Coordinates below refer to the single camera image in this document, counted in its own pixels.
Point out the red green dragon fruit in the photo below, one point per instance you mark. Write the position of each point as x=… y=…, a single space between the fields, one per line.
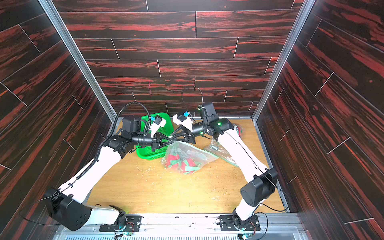
x=185 y=166

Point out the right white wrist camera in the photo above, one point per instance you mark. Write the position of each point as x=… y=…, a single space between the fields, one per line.
x=184 y=120

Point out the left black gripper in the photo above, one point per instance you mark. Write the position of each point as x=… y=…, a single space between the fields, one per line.
x=156 y=142

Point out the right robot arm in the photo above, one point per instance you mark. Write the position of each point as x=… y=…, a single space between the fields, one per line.
x=261 y=181

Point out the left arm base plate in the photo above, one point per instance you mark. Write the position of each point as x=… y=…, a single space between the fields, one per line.
x=126 y=224

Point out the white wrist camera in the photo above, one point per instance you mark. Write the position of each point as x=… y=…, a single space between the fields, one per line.
x=157 y=123
x=184 y=120

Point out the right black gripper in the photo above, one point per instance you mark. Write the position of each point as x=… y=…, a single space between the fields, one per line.
x=192 y=136

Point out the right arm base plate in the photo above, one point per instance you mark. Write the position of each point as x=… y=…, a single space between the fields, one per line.
x=234 y=223

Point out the green plastic perforated basket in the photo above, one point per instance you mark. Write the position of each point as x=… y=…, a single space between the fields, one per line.
x=149 y=152

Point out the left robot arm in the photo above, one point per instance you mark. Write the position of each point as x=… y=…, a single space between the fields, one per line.
x=65 y=204

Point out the clear zip-top bag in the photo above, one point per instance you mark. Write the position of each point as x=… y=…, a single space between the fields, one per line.
x=219 y=151
x=186 y=150

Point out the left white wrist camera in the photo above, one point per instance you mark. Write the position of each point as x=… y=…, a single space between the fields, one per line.
x=157 y=123

